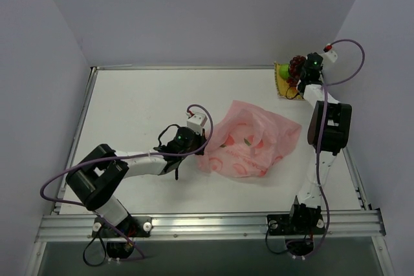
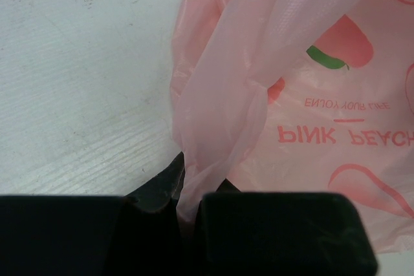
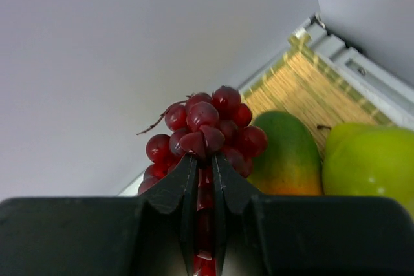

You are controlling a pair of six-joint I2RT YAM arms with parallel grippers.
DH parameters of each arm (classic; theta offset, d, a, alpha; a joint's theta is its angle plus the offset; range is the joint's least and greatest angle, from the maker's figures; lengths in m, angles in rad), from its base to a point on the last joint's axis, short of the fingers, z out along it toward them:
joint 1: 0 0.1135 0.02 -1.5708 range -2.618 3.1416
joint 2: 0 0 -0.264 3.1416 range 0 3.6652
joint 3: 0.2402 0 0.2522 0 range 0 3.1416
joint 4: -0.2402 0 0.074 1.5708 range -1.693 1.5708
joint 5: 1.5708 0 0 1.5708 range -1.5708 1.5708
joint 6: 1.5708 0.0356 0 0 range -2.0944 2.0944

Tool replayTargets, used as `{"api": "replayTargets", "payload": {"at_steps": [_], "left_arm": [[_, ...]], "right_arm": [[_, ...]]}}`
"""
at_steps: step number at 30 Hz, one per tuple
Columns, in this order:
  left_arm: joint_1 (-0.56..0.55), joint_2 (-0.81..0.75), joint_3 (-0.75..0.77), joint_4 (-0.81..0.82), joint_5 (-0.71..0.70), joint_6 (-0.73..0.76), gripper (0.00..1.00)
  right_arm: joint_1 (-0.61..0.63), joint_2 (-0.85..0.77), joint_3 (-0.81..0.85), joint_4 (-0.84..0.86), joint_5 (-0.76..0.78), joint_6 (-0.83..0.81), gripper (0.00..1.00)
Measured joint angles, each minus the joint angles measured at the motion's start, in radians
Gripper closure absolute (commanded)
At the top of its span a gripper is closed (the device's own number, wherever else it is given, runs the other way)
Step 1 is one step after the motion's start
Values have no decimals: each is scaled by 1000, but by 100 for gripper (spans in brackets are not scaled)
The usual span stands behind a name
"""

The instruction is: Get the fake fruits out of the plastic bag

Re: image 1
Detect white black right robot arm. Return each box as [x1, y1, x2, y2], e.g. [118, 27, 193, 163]
[287, 47, 352, 233]

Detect pink plastic bag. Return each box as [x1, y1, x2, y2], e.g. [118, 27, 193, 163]
[197, 100, 301, 178]

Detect red fake grape bunch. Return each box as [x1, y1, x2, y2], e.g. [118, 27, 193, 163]
[287, 56, 306, 87]

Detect purple cable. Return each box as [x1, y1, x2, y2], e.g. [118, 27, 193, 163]
[39, 104, 214, 206]
[284, 39, 365, 254]

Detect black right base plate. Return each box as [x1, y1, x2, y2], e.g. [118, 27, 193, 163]
[267, 213, 325, 236]

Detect yellow woven mat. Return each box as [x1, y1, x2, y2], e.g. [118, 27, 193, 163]
[274, 62, 303, 100]

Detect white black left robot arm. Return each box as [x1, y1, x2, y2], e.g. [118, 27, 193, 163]
[66, 127, 207, 237]

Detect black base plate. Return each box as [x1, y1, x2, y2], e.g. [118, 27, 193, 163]
[91, 215, 152, 239]
[267, 213, 325, 236]

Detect aluminium front rail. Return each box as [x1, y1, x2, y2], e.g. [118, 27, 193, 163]
[35, 210, 386, 242]

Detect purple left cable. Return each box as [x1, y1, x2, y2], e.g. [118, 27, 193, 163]
[39, 104, 214, 206]

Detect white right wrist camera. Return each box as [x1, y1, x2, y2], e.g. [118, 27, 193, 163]
[321, 43, 338, 64]

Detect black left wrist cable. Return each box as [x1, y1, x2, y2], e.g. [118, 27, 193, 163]
[151, 123, 180, 154]

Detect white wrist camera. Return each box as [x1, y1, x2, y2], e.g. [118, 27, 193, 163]
[186, 111, 207, 135]
[321, 43, 338, 64]

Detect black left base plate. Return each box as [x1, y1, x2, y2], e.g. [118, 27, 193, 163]
[91, 215, 152, 239]

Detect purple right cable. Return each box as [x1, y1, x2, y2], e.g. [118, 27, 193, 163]
[284, 39, 365, 254]

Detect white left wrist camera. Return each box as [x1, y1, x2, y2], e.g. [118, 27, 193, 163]
[186, 111, 207, 135]

